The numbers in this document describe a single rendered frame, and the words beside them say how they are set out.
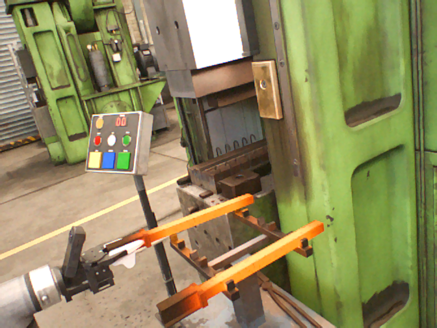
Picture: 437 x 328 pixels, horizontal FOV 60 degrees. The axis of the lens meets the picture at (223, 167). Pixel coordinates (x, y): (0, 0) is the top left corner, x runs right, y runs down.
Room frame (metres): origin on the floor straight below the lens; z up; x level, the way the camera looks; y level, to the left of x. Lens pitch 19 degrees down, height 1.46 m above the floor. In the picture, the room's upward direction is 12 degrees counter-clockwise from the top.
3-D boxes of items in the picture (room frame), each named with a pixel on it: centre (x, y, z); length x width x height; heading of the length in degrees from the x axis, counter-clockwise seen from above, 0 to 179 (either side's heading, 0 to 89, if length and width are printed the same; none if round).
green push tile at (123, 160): (1.66, 0.43, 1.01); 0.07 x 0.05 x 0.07; 54
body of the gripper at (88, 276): (0.80, 0.37, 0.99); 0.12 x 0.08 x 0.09; 117
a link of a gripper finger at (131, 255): (0.83, 0.27, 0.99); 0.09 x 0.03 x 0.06; 114
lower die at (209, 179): (1.47, -0.09, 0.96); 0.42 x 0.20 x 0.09; 119
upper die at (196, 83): (1.47, -0.09, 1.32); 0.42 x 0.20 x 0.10; 119
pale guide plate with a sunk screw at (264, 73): (1.15, -0.18, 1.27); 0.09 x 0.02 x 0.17; 29
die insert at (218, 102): (1.47, -0.14, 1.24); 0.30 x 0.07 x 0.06; 119
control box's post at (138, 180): (1.81, 0.43, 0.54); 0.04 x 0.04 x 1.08; 29
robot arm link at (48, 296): (0.76, 0.45, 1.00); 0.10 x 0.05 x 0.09; 27
